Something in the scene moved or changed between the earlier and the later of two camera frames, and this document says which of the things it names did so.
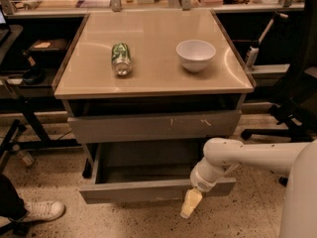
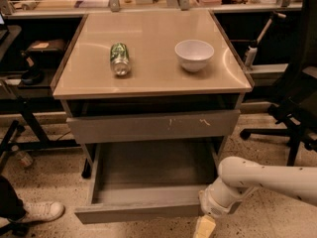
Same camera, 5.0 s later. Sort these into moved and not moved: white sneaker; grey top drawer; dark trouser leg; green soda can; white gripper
Moved: white gripper
Not moved: green soda can; white sneaker; dark trouser leg; grey top drawer
